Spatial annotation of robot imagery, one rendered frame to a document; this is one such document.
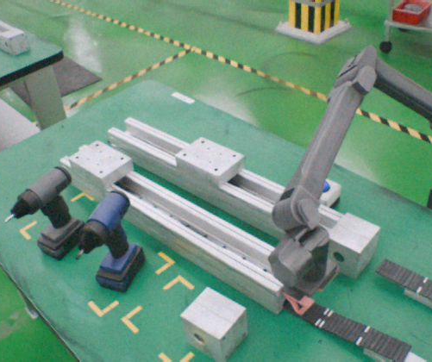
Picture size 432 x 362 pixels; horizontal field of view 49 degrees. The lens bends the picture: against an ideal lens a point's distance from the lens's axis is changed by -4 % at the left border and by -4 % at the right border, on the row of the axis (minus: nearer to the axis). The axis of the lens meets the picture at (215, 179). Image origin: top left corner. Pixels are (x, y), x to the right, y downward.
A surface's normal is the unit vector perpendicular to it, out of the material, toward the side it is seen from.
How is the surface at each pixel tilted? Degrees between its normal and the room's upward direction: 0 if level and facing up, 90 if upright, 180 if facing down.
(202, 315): 0
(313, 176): 40
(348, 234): 0
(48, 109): 90
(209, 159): 0
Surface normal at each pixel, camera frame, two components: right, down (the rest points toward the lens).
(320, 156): 0.42, -0.29
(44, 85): 0.69, 0.41
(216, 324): -0.07, -0.78
